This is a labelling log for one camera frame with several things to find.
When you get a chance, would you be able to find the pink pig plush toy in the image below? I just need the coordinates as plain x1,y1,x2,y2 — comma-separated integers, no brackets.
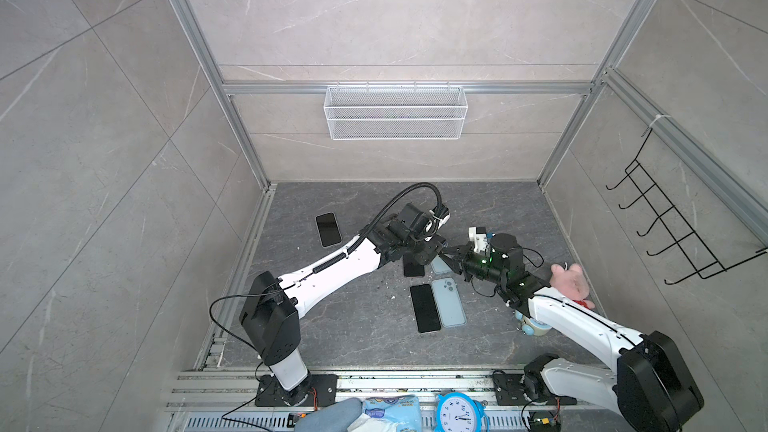
550,263,595,310

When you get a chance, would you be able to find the grey-blue cloth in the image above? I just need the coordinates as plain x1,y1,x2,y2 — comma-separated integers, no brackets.
294,398,363,432

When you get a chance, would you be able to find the black phone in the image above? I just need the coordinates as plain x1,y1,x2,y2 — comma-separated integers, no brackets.
403,258,425,278
315,212,342,248

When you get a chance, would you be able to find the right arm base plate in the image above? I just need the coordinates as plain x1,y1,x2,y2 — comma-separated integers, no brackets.
491,370,577,406

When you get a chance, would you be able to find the black wire hook rack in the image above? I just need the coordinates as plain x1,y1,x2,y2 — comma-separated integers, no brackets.
605,127,767,286

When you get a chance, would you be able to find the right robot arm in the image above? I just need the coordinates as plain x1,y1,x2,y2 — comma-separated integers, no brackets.
439,233,705,431

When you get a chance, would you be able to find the grey-green phone case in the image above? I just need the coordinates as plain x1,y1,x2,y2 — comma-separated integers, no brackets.
430,278,467,328

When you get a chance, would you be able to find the white wire mesh basket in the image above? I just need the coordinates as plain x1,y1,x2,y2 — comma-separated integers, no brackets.
323,85,468,141

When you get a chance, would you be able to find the blue alarm clock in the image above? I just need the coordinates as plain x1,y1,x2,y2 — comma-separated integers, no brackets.
435,392,486,432

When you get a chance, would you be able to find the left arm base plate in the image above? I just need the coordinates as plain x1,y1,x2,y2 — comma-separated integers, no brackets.
254,374,339,407

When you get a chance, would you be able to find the blue wet wipes pack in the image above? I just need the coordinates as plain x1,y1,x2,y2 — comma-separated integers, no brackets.
347,395,422,432

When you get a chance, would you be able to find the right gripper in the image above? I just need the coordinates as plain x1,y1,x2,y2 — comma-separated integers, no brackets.
440,241,508,288

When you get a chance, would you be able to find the small blue white cup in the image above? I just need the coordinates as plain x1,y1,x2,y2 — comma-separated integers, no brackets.
515,311,552,337

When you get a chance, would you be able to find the aluminium rail front frame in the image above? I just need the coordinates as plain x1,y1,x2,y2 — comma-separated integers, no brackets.
161,367,629,431

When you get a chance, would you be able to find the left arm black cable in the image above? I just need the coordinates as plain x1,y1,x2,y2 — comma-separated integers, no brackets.
347,182,444,253

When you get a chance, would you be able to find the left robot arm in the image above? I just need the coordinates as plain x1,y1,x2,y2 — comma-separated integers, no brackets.
239,203,450,394

